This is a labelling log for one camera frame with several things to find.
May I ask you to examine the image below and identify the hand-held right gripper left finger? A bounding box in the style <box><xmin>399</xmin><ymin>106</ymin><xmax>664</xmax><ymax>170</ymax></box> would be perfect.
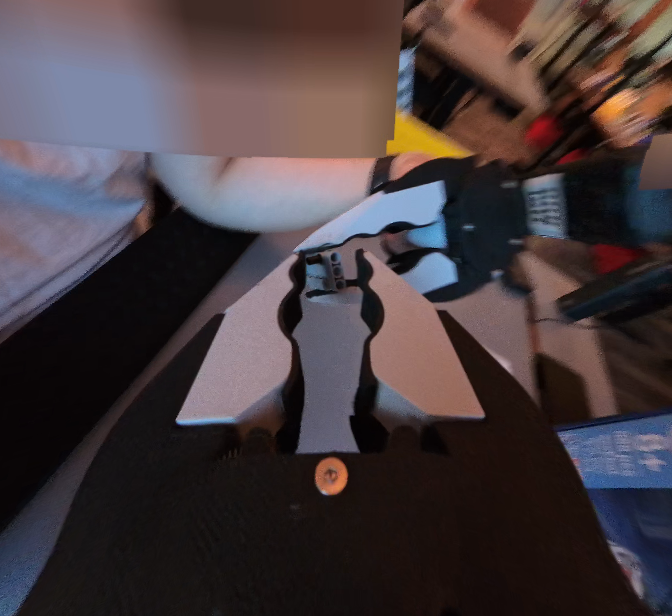
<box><xmin>176</xmin><ymin>251</ymin><xmax>306</xmax><ymax>451</ymax></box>

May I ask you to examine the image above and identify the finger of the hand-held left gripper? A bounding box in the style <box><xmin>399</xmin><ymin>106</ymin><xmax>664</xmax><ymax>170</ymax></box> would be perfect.
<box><xmin>293</xmin><ymin>179</ymin><xmax>448</xmax><ymax>254</ymax></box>
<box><xmin>386</xmin><ymin>247</ymin><xmax>459</xmax><ymax>303</ymax></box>

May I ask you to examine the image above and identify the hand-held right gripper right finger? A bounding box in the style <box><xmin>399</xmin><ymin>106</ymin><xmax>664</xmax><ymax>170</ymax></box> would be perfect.
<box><xmin>349</xmin><ymin>248</ymin><xmax>486</xmax><ymax>451</ymax></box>

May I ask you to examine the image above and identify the person's left forearm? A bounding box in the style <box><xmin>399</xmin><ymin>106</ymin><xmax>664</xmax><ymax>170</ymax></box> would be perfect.
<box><xmin>151</xmin><ymin>154</ymin><xmax>380</xmax><ymax>233</ymax></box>

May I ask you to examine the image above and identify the grey desk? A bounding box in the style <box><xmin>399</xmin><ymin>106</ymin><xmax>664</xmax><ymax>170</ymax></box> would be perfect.
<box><xmin>0</xmin><ymin>230</ymin><xmax>617</xmax><ymax>616</ymax></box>

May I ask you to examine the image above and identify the yellow plastic bin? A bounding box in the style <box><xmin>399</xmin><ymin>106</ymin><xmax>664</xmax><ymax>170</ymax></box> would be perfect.
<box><xmin>386</xmin><ymin>111</ymin><xmax>474</xmax><ymax>160</ymax></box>

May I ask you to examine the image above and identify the blue robot kit box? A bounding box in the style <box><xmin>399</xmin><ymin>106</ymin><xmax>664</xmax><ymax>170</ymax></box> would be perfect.
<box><xmin>555</xmin><ymin>410</ymin><xmax>672</xmax><ymax>616</ymax></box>

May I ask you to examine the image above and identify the person's light shirt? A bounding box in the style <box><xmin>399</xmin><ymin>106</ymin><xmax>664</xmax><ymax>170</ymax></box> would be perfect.
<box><xmin>0</xmin><ymin>139</ymin><xmax>154</xmax><ymax>332</ymax></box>

